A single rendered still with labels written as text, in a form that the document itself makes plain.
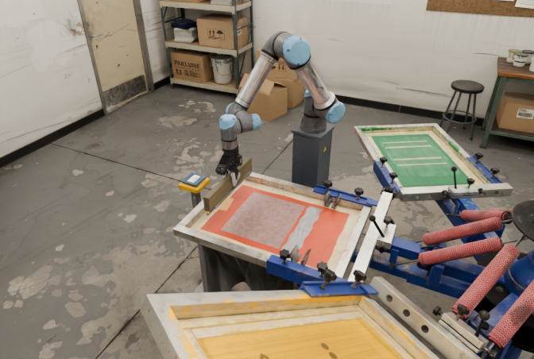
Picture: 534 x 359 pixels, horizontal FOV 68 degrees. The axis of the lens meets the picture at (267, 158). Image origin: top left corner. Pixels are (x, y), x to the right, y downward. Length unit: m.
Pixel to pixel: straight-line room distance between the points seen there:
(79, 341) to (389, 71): 4.45
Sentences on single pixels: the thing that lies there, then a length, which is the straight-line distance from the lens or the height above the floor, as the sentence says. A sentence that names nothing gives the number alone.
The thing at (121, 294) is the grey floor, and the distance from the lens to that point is 3.05.
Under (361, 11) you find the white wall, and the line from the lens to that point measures 5.37.
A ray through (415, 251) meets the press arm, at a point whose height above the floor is 1.04.
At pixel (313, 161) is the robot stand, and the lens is 2.25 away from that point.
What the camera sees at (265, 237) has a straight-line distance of 1.85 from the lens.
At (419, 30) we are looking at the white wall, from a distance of 5.30.
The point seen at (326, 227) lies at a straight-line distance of 1.92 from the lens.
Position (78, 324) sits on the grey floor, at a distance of 2.99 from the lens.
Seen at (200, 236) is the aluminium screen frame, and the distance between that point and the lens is 1.83.
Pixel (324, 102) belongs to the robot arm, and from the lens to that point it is 1.99.
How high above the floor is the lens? 2.19
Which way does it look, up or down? 31 degrees down
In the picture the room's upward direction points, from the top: straight up
